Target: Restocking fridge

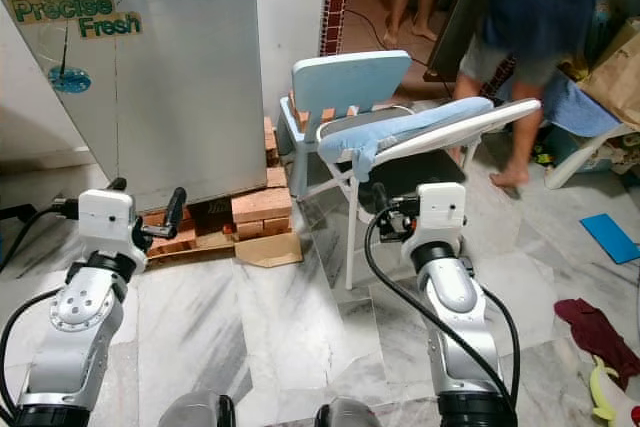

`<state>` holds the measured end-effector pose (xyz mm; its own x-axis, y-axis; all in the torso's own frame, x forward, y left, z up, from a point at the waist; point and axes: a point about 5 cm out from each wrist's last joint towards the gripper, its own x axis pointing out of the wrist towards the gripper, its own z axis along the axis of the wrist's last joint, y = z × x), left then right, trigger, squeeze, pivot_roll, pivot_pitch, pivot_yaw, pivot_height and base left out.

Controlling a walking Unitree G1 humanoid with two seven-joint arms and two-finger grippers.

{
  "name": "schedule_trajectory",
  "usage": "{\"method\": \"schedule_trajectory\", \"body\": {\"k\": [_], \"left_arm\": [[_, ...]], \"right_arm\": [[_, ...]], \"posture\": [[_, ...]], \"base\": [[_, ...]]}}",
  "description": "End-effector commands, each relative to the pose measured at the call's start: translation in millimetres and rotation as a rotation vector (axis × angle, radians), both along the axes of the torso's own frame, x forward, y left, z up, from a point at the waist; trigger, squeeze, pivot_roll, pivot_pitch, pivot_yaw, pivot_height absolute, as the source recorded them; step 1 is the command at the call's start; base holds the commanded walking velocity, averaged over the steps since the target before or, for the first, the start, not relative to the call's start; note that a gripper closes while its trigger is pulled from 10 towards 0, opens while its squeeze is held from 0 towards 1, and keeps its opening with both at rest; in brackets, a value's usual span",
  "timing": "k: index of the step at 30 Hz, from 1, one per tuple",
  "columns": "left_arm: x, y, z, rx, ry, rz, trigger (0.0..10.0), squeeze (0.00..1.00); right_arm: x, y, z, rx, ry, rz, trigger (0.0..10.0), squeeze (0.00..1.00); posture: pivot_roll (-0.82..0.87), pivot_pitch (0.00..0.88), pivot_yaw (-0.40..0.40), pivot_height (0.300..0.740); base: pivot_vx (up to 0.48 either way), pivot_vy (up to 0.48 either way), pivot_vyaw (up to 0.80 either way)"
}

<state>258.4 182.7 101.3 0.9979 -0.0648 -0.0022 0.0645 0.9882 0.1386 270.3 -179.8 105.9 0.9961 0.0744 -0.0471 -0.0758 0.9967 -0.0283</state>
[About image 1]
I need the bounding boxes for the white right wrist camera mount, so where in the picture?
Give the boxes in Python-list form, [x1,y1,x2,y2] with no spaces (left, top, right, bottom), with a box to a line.
[414,183,467,247]

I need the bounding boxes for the grey right robot leg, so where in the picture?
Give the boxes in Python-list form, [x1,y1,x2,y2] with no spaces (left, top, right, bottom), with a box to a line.
[314,396,392,427]

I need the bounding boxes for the grey robot leg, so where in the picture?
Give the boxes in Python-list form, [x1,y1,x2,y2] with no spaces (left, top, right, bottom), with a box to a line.
[157,391,237,427]
[314,396,392,427]

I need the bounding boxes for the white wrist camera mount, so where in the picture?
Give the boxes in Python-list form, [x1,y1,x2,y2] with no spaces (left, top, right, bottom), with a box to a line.
[77,190,137,249]
[414,183,467,247]

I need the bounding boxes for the light blue plastic chair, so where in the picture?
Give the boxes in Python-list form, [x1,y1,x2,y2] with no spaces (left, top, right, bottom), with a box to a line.
[278,50,414,198]

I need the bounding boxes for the blue water splash sticker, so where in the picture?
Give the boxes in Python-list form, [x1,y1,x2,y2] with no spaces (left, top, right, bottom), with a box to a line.
[48,23,93,96]

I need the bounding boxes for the dark red cloth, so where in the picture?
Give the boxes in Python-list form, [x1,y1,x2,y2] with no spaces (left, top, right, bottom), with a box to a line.
[554,297,640,390]

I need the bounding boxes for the orange brick under fridge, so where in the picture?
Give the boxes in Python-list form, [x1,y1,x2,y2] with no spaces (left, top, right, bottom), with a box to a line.
[143,209,206,260]

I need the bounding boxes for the yellow green plastic item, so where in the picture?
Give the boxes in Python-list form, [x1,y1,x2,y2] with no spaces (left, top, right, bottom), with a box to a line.
[589,356,637,425]

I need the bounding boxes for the grey left robot leg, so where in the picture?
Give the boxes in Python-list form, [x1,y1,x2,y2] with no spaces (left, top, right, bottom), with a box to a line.
[157,391,237,427]

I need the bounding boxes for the black furniture foot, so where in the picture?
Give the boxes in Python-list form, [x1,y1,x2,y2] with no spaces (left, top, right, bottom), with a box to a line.
[0,203,37,221]

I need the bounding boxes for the blue towel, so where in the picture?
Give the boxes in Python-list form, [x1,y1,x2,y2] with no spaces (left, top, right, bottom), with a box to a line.
[500,77,624,139]

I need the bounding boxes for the silver fridge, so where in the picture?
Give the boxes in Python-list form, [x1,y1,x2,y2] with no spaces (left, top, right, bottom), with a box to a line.
[0,0,270,214]

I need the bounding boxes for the white ironing board blue cover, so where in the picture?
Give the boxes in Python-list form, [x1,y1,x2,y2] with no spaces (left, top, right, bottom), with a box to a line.
[318,97,543,291]

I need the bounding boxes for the large orange brick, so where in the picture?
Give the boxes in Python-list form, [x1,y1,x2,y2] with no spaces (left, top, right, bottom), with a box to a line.
[232,190,297,239]

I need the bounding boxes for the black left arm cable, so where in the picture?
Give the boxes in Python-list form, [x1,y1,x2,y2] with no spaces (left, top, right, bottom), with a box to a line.
[0,205,63,420]

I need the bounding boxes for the white plastic lounger frame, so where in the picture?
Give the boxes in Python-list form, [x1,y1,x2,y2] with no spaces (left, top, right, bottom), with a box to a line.
[544,122,640,191]

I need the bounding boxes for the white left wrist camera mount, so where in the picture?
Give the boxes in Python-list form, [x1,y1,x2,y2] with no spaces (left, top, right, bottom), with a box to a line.
[77,190,137,249]

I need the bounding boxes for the orange brick stack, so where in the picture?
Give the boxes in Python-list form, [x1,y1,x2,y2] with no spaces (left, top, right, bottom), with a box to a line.
[263,115,282,170]

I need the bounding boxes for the dark leaning panel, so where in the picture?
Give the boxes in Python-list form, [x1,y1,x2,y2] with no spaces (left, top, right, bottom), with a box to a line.
[422,0,502,82]

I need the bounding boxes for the brown paper bag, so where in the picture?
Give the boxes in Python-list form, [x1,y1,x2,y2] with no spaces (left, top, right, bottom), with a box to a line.
[581,31,640,129]

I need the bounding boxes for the blue floor mat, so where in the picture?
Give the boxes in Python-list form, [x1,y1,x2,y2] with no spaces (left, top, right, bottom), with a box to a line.
[579,213,640,266]

